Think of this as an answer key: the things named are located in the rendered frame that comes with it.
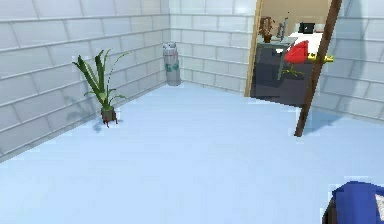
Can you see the grey bin with green marks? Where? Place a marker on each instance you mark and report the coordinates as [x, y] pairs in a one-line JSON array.
[[171, 64]]

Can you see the green house plant in pot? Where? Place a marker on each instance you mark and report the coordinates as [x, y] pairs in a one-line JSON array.
[[100, 87]]

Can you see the brown plant in pot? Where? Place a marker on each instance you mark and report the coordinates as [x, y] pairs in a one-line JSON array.
[[266, 29]]

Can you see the red office chair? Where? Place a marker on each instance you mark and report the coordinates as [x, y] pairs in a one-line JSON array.
[[296, 53]]

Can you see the grey desk lamp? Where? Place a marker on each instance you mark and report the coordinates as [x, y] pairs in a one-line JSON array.
[[283, 29]]

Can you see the brown room door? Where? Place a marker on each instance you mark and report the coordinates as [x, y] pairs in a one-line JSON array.
[[317, 68]]

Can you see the white desk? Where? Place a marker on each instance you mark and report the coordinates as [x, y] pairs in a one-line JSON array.
[[308, 41]]

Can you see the black laptop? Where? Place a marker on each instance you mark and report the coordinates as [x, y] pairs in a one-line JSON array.
[[307, 27]]

